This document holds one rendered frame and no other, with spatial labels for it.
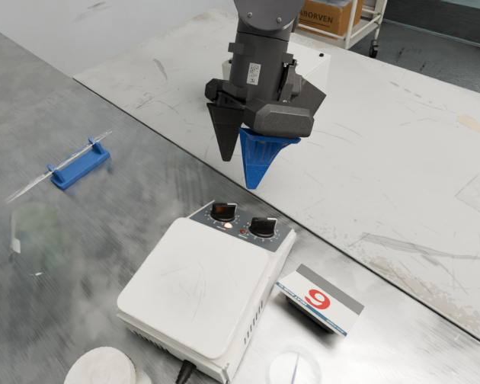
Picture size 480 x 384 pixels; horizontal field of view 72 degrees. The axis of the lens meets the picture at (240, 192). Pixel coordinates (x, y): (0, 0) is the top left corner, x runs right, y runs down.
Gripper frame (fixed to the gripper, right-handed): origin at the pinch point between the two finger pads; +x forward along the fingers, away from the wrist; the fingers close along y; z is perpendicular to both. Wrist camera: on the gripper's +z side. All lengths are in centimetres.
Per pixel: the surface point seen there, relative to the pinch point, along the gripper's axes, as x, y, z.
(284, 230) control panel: 9.6, -3.8, 6.3
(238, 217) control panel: 9.5, -0.3, 1.2
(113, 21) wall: -13, 153, -12
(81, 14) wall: -14, 145, -26
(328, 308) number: 14.1, -13.2, 8.2
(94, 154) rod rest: 10.3, 24.7, -17.0
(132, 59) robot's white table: -4, 55, -9
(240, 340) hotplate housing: 14.7, -15.1, -3.0
